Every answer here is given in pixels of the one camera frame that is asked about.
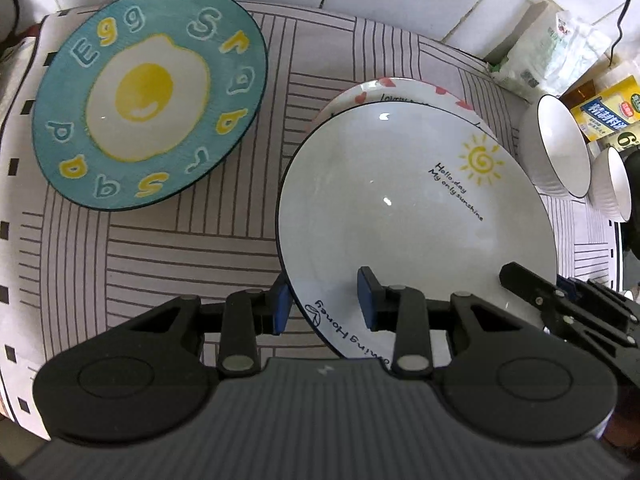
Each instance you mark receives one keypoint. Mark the black round object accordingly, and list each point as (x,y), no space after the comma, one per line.
(7,10)

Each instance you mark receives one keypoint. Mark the amber bottle with yellow label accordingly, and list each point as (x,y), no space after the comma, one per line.
(607,105)

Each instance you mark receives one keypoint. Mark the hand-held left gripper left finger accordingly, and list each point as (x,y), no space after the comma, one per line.
(280,307)

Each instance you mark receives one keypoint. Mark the white plate with red hearts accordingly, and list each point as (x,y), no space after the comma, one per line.
(400,91)

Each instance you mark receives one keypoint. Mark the teal plate with egg print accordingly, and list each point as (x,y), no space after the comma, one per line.
(150,95)

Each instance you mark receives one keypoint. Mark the striped tablecloth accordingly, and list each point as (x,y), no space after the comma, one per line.
(200,250)

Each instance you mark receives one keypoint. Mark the clear bottle with yellow label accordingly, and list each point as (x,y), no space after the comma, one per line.
(627,140)

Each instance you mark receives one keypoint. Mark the white plastic bag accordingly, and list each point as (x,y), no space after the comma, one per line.
(550,55)

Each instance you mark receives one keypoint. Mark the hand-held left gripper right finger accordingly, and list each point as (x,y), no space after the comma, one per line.
(366,300)

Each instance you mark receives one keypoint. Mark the white plate with sun print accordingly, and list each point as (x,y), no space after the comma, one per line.
(390,200)

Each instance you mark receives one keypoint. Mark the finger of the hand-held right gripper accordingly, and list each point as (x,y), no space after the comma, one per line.
(607,310)
(525,282)

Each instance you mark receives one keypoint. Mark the dark pot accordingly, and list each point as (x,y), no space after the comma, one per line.
(634,185)

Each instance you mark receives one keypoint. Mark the white ribbed bowl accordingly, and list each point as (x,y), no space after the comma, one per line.
(611,185)
(555,145)

